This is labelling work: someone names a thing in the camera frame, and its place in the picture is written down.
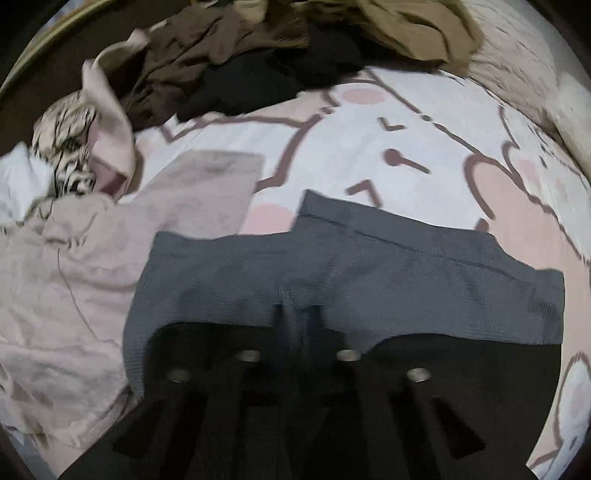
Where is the black grey garment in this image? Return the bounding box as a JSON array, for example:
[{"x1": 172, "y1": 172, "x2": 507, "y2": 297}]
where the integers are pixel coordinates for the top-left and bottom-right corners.
[{"x1": 122, "y1": 191, "x2": 565, "y2": 395}]

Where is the dark brown garment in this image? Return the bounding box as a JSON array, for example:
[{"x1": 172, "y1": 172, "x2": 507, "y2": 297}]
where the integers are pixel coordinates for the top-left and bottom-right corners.
[{"x1": 115, "y1": 1, "x2": 379, "y2": 131}]

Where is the patterned cream black garment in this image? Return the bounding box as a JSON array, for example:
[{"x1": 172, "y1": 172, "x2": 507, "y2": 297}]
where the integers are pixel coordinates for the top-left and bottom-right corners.
[{"x1": 31, "y1": 91, "x2": 97, "y2": 197}]

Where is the olive tan garment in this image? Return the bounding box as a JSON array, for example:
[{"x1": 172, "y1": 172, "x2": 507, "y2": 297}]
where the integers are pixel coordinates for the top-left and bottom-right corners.
[{"x1": 294, "y1": 1, "x2": 484, "y2": 75}]

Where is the beige sweatshirt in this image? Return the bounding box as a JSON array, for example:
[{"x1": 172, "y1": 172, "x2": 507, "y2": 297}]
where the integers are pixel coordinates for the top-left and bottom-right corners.
[{"x1": 1, "y1": 150, "x2": 264, "y2": 448}]

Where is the long beige bolster blanket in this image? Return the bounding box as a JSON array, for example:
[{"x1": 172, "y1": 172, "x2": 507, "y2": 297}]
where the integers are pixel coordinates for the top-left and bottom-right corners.
[{"x1": 465, "y1": 0, "x2": 590, "y2": 171}]

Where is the pink bear print bedsheet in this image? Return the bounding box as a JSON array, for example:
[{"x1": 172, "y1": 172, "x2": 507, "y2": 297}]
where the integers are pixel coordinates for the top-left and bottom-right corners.
[{"x1": 136, "y1": 67, "x2": 590, "y2": 479}]

